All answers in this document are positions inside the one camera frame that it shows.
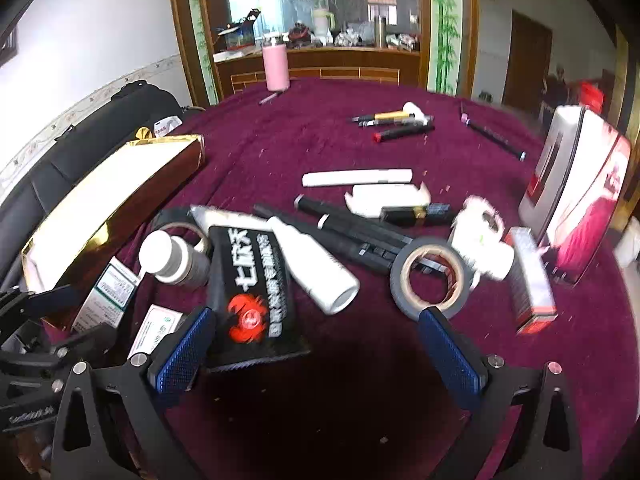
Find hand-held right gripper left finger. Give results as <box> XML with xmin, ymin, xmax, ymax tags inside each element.
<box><xmin>50</xmin><ymin>306</ymin><xmax>217</xmax><ymax>480</ymax></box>

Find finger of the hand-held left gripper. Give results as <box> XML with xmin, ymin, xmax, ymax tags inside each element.
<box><xmin>0</xmin><ymin>285</ymin><xmax>85</xmax><ymax>322</ymax></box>
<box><xmin>50</xmin><ymin>324</ymin><xmax>116</xmax><ymax>362</ymax></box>

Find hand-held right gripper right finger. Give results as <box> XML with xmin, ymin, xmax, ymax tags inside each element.
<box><xmin>417</xmin><ymin>306</ymin><xmax>585</xmax><ymax>480</ymax></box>

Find blue and white medicine box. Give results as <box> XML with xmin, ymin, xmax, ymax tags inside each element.
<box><xmin>72</xmin><ymin>257</ymin><xmax>141</xmax><ymax>333</ymax></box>

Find black tape roll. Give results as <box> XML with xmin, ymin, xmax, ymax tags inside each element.
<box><xmin>390</xmin><ymin>236</ymin><xmax>478</xmax><ymax>321</ymax></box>
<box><xmin>150</xmin><ymin>207</ymin><xmax>213</xmax><ymax>256</ymax></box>

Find white pill bottle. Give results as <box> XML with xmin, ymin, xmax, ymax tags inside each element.
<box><xmin>138</xmin><ymin>230</ymin><xmax>211</xmax><ymax>290</ymax></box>

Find black pouch red logo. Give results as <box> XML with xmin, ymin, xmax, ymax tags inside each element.
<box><xmin>205</xmin><ymin>225</ymin><xmax>313</xmax><ymax>372</ymax></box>

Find red silver small box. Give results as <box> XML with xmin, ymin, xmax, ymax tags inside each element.
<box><xmin>505</xmin><ymin>226</ymin><xmax>558</xmax><ymax>336</ymax></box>

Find gold rimmed white box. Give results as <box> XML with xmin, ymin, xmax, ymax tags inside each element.
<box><xmin>22</xmin><ymin>134</ymin><xmax>207</xmax><ymax>311</ymax></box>

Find black gold lipstick tube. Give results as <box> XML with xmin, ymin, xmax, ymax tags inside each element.
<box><xmin>379</xmin><ymin>203</ymin><xmax>453</xmax><ymax>226</ymax></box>

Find long black stick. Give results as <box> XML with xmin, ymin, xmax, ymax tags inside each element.
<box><xmin>252</xmin><ymin>203</ymin><xmax>401</xmax><ymax>273</ymax></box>

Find small white cardboard box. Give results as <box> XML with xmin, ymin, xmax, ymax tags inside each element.
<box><xmin>345</xmin><ymin>183</ymin><xmax>432</xmax><ymax>219</ymax></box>

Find long white bar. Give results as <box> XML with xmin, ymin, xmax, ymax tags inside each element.
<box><xmin>301</xmin><ymin>168</ymin><xmax>413</xmax><ymax>188</ymax></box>

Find black leather sofa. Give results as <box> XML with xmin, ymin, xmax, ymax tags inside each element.
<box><xmin>0</xmin><ymin>80</ymin><xmax>211</xmax><ymax>281</ymax></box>

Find white snack bag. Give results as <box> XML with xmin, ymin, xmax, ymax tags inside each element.
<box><xmin>150</xmin><ymin>116</ymin><xmax>183</xmax><ymax>138</ymax></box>

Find large red white box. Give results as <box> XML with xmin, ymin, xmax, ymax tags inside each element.
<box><xmin>517</xmin><ymin>105</ymin><xmax>633</xmax><ymax>286</ymax></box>

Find long thin black pen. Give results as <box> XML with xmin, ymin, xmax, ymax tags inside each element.
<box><xmin>459</xmin><ymin>101</ymin><xmax>527</xmax><ymax>162</ymax></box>

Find red capped black marker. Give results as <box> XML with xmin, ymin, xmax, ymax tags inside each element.
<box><xmin>372</xmin><ymin>125</ymin><xmax>436</xmax><ymax>143</ymax></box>

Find slim black pen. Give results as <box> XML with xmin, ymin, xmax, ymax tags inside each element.
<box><xmin>357</xmin><ymin>118</ymin><xmax>426</xmax><ymax>130</ymax></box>

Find maroon tablecloth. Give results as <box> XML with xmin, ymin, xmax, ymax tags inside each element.
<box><xmin>115</xmin><ymin>77</ymin><xmax>636</xmax><ymax>480</ymax></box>

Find yellow black utility knife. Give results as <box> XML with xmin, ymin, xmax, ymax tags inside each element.
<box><xmin>351</xmin><ymin>110</ymin><xmax>416</xmax><ymax>125</ymax></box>

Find small white tube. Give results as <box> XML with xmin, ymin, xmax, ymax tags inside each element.
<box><xmin>402</xmin><ymin>102</ymin><xmax>433</xmax><ymax>126</ymax></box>

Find pink tumbler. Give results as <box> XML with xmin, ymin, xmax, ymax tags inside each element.
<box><xmin>262</xmin><ymin>32</ymin><xmax>291</xmax><ymax>92</ymax></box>

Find wooden mirror cabinet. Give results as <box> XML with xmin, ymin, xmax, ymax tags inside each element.
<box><xmin>167</xmin><ymin>0</ymin><xmax>481</xmax><ymax>106</ymax></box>

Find brown door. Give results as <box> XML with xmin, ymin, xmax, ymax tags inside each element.
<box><xmin>502</xmin><ymin>10</ymin><xmax>553</xmax><ymax>108</ymax></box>

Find white jug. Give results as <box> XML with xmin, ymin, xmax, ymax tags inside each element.
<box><xmin>311</xmin><ymin>6</ymin><xmax>335</xmax><ymax>43</ymax></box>

